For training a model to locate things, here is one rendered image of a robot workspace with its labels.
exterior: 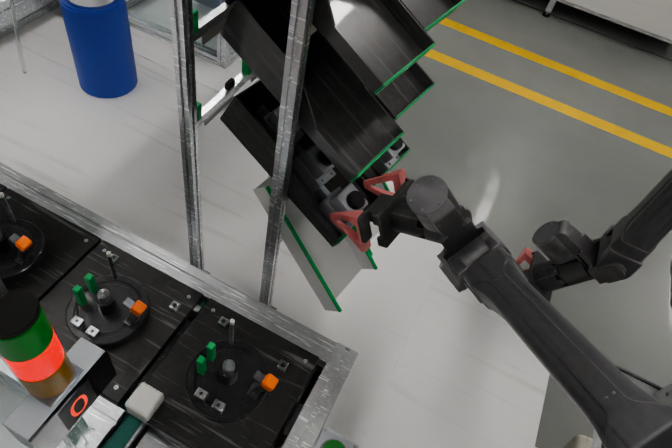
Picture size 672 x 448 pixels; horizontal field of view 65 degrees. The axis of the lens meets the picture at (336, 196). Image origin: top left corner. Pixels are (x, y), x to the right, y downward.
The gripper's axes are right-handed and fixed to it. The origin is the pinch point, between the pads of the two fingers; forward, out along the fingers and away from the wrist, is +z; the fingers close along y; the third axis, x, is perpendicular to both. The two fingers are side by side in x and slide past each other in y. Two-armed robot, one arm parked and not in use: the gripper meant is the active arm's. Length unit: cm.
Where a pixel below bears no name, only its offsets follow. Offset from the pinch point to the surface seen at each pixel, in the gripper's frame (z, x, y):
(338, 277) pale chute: 9.6, 22.5, -1.8
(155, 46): 103, -6, -41
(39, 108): 102, -5, 1
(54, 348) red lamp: 3.6, -11.6, 45.6
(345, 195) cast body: 0.4, -1.5, 0.8
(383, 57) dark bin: -10.2, -24.8, -0.4
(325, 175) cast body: 5.6, -3.1, -1.1
